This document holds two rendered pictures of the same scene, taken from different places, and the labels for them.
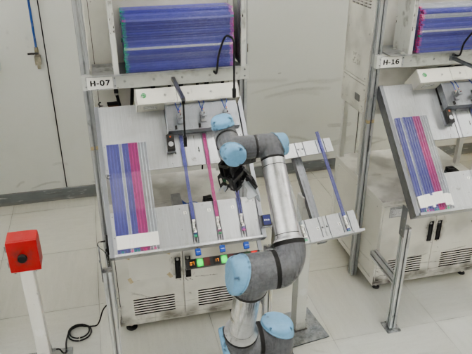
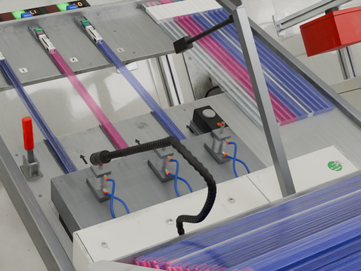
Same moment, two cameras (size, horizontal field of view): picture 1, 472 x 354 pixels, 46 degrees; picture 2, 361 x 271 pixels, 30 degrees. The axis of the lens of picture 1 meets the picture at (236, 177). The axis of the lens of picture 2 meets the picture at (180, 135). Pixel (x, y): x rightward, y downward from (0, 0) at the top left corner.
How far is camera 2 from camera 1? 2.52 m
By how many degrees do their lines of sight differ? 71
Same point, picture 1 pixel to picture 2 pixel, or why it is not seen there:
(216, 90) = (153, 227)
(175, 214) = (137, 45)
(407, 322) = not seen: outside the picture
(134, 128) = (304, 149)
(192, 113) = (192, 172)
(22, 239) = (351, 15)
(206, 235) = (64, 30)
